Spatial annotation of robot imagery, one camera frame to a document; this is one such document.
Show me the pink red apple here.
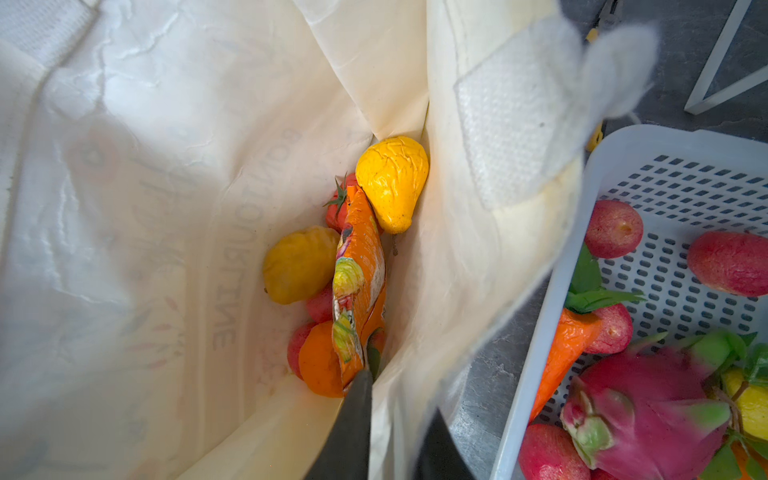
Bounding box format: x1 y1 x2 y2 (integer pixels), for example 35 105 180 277
286 282 333 379

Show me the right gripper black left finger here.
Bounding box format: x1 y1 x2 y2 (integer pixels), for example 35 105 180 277
305 370 373 480

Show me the yellow pear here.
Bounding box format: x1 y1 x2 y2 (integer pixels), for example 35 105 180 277
355 136 430 235

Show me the white plastic fruit basket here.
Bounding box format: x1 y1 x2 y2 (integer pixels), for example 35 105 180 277
491 125 767 479

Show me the yellow lemon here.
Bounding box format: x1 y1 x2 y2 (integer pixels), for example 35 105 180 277
262 226 340 305

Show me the pink snack bag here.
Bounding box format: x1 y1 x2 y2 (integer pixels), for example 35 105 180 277
332 186 385 388

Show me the pink dragon fruit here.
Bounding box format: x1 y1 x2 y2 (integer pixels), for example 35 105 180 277
560 329 750 479

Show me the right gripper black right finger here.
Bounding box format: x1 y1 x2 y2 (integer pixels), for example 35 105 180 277
413 410 474 480

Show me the cream floral tote bag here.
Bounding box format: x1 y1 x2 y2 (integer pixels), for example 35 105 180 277
1 1 658 479

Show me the white wooden two-tier shelf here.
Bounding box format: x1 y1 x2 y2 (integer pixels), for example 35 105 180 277
684 0 767 115

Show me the orange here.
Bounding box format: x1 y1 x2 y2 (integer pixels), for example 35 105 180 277
299 322 345 398

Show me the red tomato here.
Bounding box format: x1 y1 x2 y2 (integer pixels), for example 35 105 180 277
325 173 358 232

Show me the pink peach at back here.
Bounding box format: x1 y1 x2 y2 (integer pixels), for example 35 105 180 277
687 232 767 297

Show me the red apple front left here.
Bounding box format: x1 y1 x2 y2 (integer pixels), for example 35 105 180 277
518 424 591 480

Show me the orange carrot in white basket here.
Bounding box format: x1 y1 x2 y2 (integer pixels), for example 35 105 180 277
529 246 643 420

